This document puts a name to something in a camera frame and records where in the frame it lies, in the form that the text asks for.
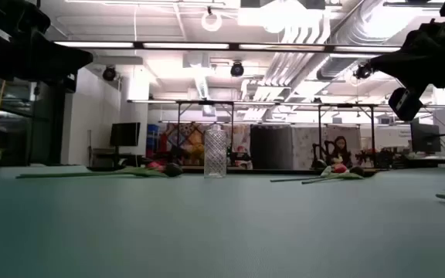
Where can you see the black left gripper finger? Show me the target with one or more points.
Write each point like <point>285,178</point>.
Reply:
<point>60,62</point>

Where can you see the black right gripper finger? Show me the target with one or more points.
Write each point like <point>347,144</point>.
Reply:
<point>394,65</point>

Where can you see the black artificial tulip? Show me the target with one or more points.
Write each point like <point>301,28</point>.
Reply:
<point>357,171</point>
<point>173,170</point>

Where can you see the tall clear glass vase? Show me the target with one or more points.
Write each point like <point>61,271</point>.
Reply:
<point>215,154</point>

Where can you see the black ceiling spotlight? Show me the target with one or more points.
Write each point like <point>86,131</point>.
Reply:
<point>237,69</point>
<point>362,72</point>
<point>109,73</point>

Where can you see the black computer monitor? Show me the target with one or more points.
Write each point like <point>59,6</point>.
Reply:
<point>425,138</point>
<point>125,134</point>

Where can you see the person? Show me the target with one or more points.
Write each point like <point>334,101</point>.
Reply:
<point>340,148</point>

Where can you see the blue storage bins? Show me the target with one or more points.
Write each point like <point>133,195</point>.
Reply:
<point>153,135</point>

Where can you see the overhead LED light bar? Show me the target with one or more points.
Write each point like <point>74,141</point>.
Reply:
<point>184,45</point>

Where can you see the dark curtain panel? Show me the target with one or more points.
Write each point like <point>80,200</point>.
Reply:
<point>270,146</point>

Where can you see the colourful patchwork quilt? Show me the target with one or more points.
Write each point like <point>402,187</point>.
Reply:
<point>189,144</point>

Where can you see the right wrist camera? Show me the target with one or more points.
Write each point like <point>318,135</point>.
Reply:
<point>405,104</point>

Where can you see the silver air duct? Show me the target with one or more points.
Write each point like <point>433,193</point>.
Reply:
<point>346,58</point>

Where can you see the black metal frame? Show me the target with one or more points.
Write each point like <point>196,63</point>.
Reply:
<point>179,131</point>
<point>320,131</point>

